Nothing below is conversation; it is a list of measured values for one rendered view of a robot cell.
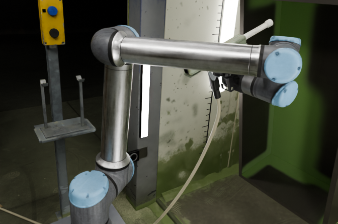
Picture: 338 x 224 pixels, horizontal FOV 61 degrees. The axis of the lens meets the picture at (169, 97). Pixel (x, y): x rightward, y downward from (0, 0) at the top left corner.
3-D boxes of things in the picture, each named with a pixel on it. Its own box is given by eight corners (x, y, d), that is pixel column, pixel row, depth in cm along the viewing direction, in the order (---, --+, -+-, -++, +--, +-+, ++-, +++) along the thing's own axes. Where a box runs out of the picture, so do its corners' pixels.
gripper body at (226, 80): (219, 88, 113) (243, 97, 104) (216, 69, 109) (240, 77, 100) (233, 79, 116) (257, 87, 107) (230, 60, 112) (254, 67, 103)
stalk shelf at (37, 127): (83, 118, 196) (83, 116, 195) (95, 131, 179) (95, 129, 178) (33, 127, 179) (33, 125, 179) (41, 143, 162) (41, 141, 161)
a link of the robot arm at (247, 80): (248, 79, 95) (267, 66, 99) (237, 76, 99) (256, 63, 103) (251, 101, 100) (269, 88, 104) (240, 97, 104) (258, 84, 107)
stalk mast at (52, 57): (68, 210, 220) (50, -21, 163) (70, 215, 216) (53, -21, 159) (60, 213, 217) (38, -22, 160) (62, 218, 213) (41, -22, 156)
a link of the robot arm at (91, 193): (62, 224, 113) (59, 187, 107) (87, 197, 128) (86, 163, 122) (95, 236, 109) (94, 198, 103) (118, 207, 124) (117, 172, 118)
